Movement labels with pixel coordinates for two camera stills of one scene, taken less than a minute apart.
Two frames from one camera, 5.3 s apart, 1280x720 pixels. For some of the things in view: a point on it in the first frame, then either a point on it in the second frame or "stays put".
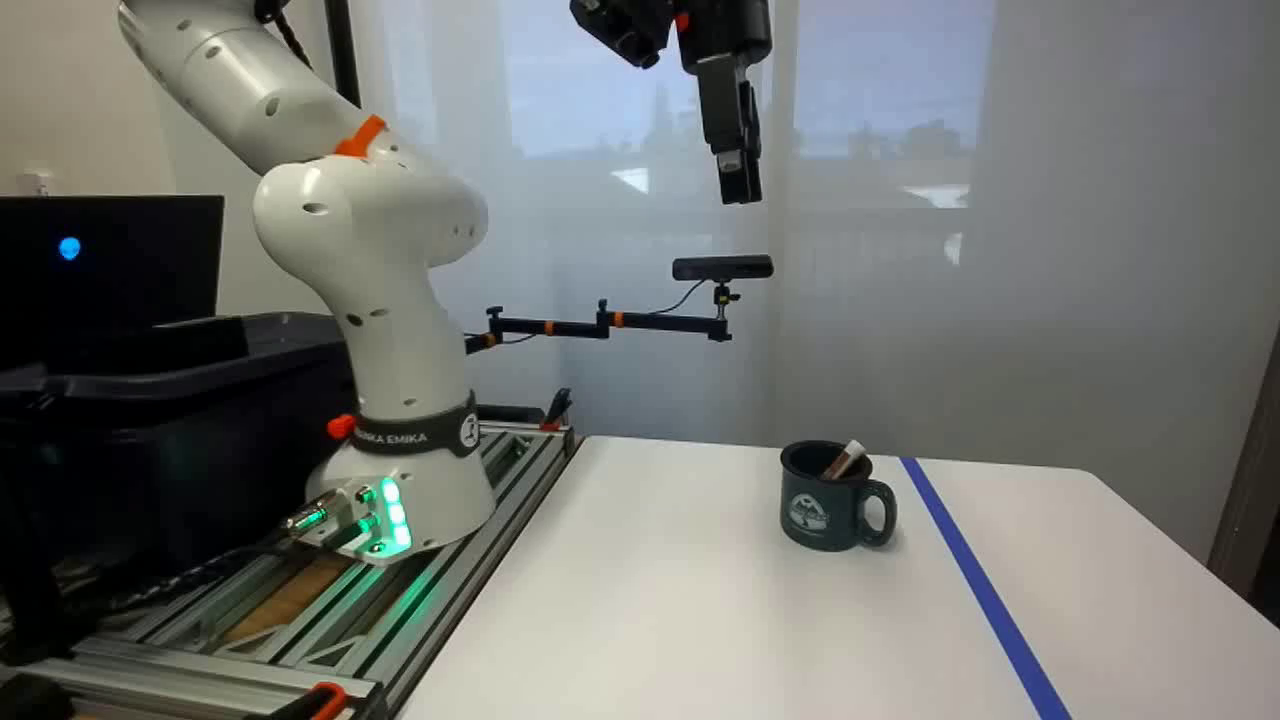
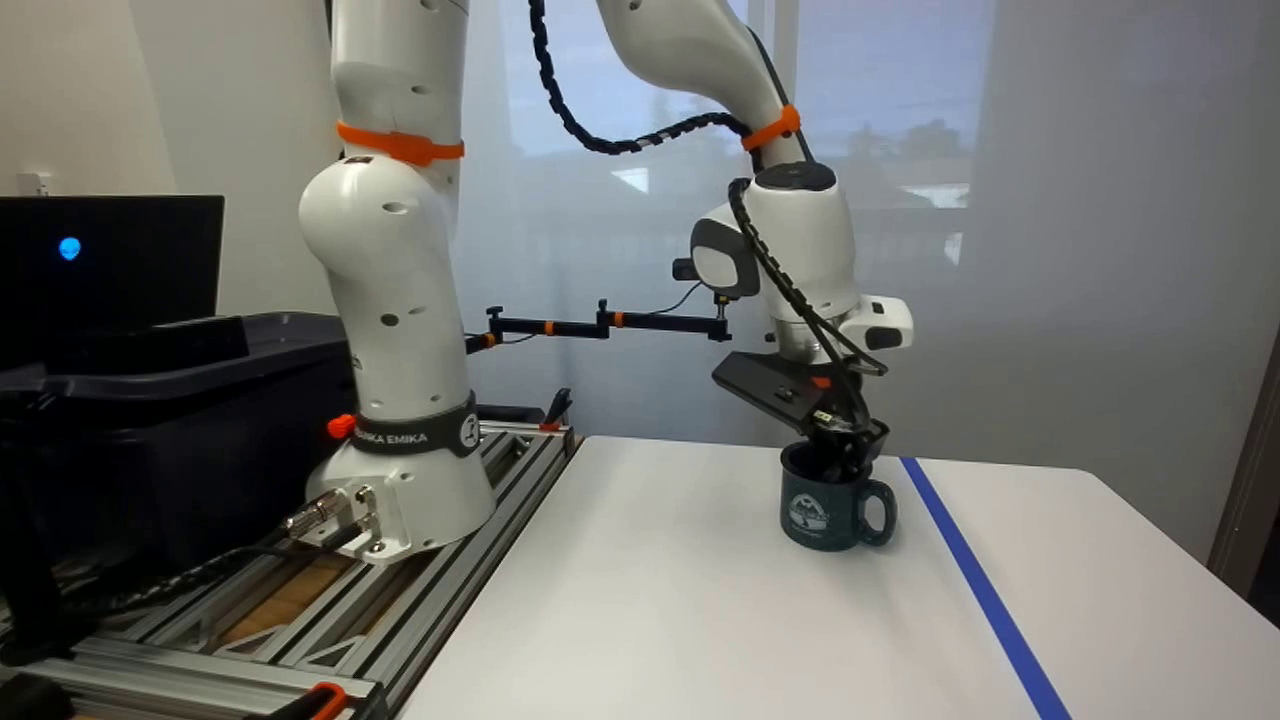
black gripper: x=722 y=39 → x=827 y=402
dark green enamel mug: x=830 y=514 stays put
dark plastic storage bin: x=164 y=444 stays put
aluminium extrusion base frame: x=289 y=630 stays put
